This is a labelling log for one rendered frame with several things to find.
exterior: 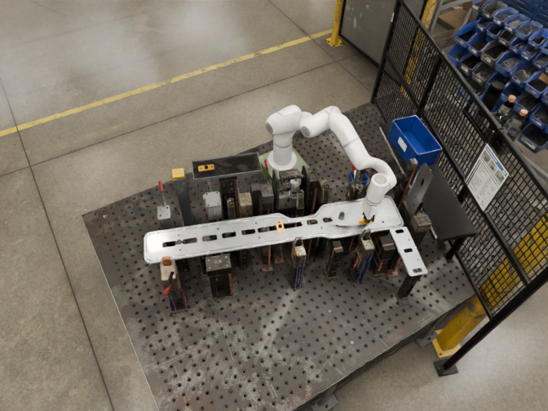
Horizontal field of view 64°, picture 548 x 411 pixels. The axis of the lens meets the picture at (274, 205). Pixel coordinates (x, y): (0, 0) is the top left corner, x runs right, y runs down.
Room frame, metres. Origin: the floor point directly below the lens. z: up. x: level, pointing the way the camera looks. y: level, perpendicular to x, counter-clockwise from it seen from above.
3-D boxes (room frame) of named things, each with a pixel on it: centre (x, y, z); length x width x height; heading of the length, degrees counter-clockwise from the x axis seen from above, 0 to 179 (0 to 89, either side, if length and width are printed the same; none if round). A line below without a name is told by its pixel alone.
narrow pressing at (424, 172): (1.48, -0.75, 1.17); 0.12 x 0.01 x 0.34; 14
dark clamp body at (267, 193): (1.51, 0.04, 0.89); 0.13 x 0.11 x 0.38; 14
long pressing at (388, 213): (1.31, -0.02, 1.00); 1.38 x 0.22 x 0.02; 104
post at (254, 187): (1.51, 0.11, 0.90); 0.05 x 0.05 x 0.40; 14
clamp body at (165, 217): (1.34, 0.57, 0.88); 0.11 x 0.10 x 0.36; 14
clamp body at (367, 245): (1.22, -0.48, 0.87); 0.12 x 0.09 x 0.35; 14
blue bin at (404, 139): (1.92, -0.82, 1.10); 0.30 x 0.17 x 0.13; 21
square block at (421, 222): (1.37, -0.79, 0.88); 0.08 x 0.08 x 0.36; 14
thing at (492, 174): (1.47, -1.05, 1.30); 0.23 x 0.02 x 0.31; 14
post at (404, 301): (1.10, -0.73, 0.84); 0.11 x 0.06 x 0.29; 14
